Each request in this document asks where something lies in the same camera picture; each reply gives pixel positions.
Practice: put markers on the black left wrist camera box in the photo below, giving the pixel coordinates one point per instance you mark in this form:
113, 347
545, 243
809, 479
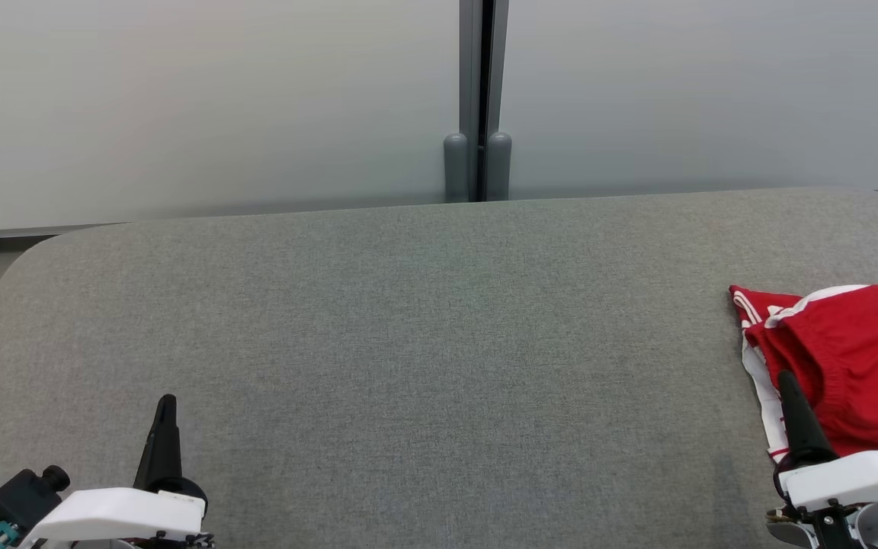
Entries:
24, 499

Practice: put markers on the red shorts with white trim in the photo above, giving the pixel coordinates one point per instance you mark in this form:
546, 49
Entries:
866, 358

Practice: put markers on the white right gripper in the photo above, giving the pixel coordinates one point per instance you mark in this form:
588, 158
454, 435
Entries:
858, 476

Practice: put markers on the grey fabric sofa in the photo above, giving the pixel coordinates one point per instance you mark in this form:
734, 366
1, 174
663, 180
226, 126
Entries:
408, 343

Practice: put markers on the grey aluminium partition post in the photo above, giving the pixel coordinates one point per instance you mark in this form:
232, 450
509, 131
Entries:
469, 69

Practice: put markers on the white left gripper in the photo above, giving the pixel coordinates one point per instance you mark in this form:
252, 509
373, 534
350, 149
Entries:
119, 515

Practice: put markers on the grey rounded partition foot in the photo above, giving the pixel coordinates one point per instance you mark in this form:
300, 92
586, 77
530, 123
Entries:
498, 164
456, 168

